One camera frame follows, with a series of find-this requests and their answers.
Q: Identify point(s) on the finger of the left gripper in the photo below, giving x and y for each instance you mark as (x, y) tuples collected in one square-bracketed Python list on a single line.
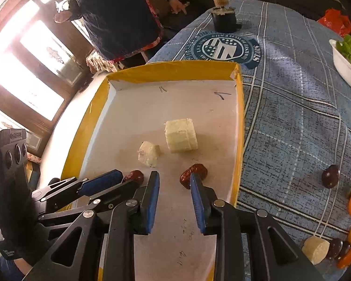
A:
[(106, 200), (57, 195)]

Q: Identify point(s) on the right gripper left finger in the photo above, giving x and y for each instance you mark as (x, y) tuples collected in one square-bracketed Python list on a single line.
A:
[(131, 217)]

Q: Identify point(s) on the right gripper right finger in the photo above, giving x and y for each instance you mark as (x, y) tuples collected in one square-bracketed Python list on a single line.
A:
[(217, 217)]

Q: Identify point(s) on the dark plum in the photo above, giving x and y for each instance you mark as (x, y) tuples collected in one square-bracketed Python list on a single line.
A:
[(330, 176), (335, 248)]

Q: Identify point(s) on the small white sugarcane chunk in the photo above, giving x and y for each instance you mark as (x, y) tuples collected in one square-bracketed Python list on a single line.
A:
[(148, 154)]

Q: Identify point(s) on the large white sugarcane chunk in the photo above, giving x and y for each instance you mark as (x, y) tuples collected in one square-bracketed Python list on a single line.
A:
[(180, 135)]

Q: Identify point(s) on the yellow-rimmed white tray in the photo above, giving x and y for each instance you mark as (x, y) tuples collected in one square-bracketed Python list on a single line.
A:
[(132, 106)]

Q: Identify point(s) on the blue plaid tablecloth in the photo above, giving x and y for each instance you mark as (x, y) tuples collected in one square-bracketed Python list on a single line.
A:
[(297, 124)]

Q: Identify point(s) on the person in dark apron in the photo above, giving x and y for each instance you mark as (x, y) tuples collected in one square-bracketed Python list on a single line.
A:
[(120, 30)]

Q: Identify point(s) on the white bowl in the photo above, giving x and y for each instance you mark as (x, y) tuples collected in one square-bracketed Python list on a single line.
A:
[(341, 64)]

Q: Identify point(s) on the black jar with cork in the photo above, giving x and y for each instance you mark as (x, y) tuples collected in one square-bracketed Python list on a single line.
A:
[(224, 17)]

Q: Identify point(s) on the red plastic bag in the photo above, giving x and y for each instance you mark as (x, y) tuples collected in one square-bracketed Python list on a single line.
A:
[(336, 21)]

